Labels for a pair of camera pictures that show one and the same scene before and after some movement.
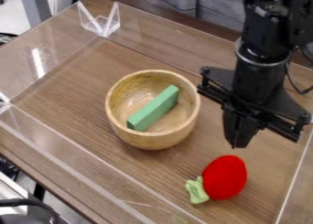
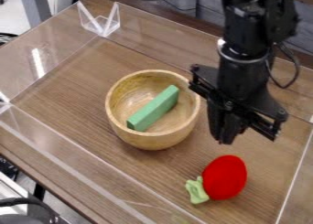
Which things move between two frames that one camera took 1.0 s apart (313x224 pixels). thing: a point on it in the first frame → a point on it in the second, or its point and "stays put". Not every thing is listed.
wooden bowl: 132,92 stays put
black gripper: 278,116 → 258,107
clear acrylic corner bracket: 100,25 stays put
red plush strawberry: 221,182 stays put
